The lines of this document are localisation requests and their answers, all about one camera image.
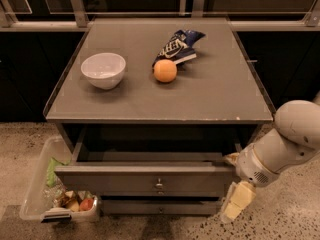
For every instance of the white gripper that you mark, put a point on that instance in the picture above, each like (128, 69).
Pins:
(254, 165)

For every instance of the grey top drawer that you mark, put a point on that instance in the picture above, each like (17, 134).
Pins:
(134, 161)

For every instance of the grey drawer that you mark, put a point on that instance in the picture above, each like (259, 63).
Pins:
(155, 207)
(134, 161)

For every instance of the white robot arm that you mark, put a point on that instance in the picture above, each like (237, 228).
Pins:
(294, 140)

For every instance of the grey drawer cabinet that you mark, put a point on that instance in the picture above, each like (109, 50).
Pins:
(216, 89)

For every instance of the grey bottom drawer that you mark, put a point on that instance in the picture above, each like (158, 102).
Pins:
(155, 207)

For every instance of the orange fruit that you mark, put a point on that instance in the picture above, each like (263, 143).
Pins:
(165, 71)

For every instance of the blue chip bag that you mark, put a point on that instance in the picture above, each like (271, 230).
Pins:
(180, 47)

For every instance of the red apple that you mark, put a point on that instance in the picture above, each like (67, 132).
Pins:
(86, 204)

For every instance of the yellow fruit in bin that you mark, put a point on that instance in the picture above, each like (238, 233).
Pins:
(73, 205)

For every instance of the white ceramic bowl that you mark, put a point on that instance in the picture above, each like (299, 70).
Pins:
(104, 70)

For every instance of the green snack bag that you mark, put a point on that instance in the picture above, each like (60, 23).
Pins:
(51, 178)

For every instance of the clear plastic bin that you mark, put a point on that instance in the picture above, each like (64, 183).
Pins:
(38, 204)

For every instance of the metal railing frame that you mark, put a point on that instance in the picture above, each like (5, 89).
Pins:
(81, 15)

